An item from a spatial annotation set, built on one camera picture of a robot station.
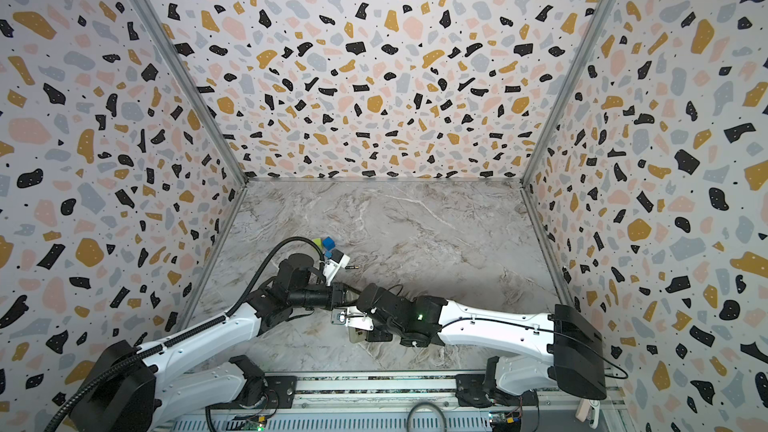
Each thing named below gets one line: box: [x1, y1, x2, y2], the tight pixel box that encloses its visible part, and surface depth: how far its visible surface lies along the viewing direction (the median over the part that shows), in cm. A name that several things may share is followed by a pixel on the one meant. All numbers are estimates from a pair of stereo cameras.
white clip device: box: [575, 398, 601, 429], surface depth 72 cm
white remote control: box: [348, 326, 368, 343], surface depth 75 cm
